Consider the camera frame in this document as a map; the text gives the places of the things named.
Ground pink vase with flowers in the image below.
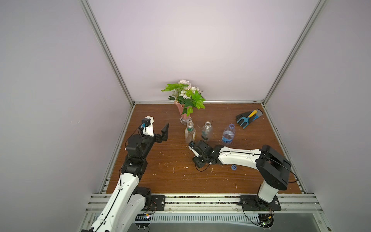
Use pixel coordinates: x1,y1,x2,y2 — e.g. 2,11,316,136
161,79,206,125

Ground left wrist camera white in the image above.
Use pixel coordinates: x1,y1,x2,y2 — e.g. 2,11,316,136
140,116,154,137

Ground aluminium corner frame post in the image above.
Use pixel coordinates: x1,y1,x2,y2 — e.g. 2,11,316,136
262,0,327,107
80,0,135,108

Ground green label clear bottle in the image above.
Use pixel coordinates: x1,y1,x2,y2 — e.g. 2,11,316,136
185,121,196,144

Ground teal print clear bottle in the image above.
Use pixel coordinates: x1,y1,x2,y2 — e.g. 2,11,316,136
202,121,213,141

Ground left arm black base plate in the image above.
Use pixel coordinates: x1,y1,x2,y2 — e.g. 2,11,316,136
140,195,166,213

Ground blue yellow garden hand rake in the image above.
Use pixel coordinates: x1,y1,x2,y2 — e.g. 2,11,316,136
236,110,258,129

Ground blue label water bottle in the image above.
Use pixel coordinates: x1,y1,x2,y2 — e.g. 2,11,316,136
222,123,236,145

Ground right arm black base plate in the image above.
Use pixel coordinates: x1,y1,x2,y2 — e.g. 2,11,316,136
237,195,282,211

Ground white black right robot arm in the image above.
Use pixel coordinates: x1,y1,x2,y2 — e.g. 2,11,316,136
188,141,291,203

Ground aluminium corner frame post right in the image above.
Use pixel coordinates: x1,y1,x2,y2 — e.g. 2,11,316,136
262,0,327,107

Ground aluminium corner frame post left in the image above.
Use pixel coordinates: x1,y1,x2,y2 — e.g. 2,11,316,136
80,0,135,108

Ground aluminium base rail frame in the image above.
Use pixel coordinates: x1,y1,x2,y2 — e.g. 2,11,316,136
78,176,334,232

